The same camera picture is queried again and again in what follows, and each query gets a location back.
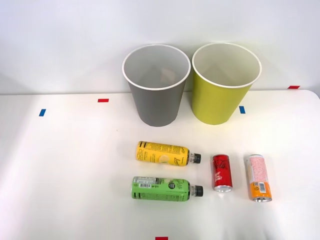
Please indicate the red drink can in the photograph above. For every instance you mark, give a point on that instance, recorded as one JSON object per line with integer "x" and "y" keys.
{"x": 221, "y": 173}

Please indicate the yellow-green plastic waste bin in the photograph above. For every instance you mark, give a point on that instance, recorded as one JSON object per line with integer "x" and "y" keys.
{"x": 217, "y": 102}

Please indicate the green label plastic bottle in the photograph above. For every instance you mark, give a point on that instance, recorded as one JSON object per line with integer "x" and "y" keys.
{"x": 160, "y": 188}

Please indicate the orange and white drink can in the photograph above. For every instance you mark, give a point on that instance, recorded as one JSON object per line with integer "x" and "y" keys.
{"x": 258, "y": 177}

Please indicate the yellow label plastic bottle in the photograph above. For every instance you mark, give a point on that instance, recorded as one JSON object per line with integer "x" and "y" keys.
{"x": 160, "y": 156}

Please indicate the grey plastic waste bin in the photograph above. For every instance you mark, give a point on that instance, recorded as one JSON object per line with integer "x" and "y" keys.
{"x": 157, "y": 105}

